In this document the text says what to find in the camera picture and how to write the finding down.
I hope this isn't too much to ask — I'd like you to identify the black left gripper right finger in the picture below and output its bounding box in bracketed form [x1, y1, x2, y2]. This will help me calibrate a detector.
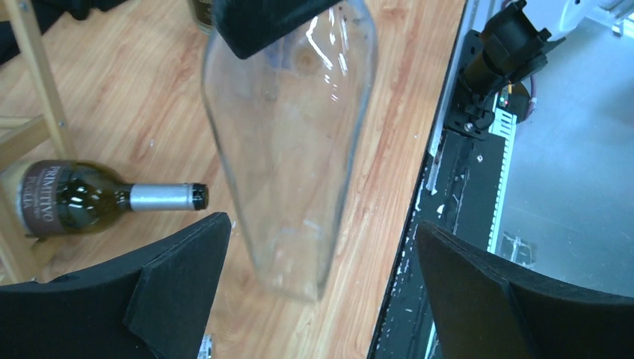
[416, 221, 633, 358]

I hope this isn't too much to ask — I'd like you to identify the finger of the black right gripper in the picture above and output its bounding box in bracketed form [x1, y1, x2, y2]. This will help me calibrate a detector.
[212, 0, 337, 60]

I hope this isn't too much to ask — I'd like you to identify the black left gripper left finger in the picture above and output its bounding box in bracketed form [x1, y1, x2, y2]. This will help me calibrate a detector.
[1, 212, 232, 358]

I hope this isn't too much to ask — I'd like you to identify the small clear glass bottle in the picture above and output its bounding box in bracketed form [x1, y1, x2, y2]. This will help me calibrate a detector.
[202, 3, 378, 301]

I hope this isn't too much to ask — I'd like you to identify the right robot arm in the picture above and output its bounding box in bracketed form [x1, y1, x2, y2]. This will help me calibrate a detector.
[211, 1, 633, 96]

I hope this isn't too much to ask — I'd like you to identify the blue labelled clear bottle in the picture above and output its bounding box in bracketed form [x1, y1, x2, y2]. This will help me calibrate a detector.
[197, 334, 213, 359]

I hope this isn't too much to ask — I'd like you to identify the dark brown wine bottle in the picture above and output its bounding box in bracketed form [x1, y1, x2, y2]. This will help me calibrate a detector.
[1, 159, 209, 237]

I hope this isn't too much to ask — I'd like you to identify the wooden lattice wine rack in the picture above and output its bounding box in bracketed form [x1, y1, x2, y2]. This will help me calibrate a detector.
[1, 1, 76, 286]

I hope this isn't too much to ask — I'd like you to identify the black cloth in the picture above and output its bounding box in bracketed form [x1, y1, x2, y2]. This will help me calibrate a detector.
[1, 0, 126, 65]

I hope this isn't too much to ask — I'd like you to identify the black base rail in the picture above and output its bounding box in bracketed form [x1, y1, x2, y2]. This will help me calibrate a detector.
[366, 29, 531, 359]

